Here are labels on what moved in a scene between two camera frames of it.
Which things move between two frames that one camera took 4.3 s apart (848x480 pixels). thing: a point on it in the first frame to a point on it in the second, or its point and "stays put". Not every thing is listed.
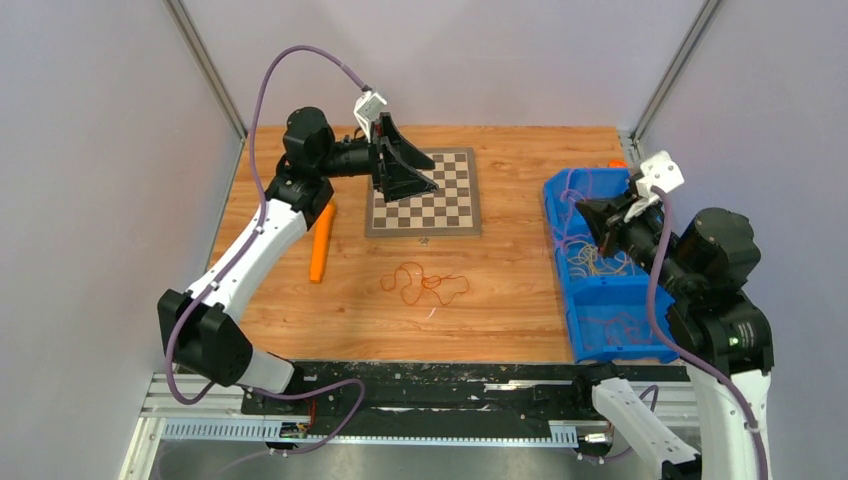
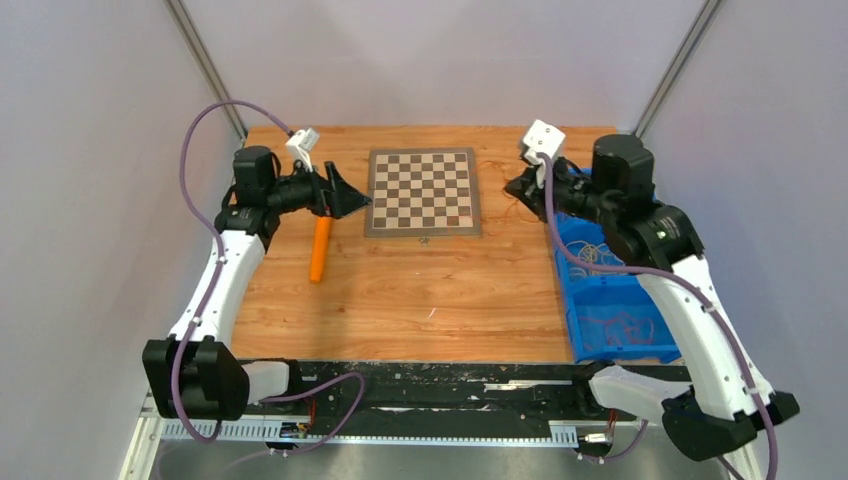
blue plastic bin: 606,298 stays put
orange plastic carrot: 321,243 stays put
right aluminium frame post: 671,75 stays put
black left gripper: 397,172 to 334,196
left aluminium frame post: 208,65 stays put
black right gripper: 605,217 to 525,187
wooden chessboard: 453,210 stays put
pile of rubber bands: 445,288 to 515,200
